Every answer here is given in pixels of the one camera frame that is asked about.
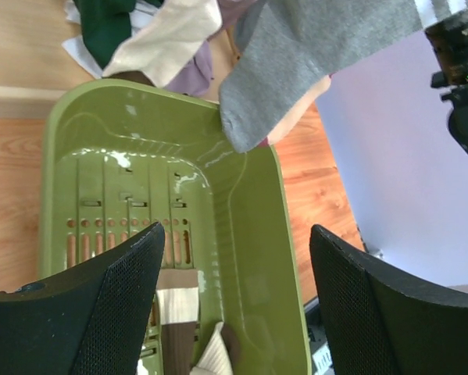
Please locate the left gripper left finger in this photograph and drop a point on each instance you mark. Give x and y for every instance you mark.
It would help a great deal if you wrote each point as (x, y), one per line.
(89, 319)

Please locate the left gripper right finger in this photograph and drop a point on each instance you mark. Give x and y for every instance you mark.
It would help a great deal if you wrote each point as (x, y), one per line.
(379, 319)

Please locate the pink sock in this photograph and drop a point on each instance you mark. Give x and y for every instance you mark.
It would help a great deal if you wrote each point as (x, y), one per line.
(202, 75)

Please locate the dark green sock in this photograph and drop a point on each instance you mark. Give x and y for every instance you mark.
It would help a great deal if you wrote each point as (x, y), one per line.
(106, 24)

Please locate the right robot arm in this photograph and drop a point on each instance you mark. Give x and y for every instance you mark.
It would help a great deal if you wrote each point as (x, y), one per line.
(449, 41)

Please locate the brown beige patterned sock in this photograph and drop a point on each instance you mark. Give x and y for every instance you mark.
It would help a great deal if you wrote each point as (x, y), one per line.
(172, 334)

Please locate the green plastic basket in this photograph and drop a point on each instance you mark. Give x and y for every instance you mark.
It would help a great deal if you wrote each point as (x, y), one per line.
(118, 156)

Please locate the wooden drying rack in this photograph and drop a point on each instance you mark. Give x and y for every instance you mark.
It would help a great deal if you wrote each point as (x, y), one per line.
(42, 55)

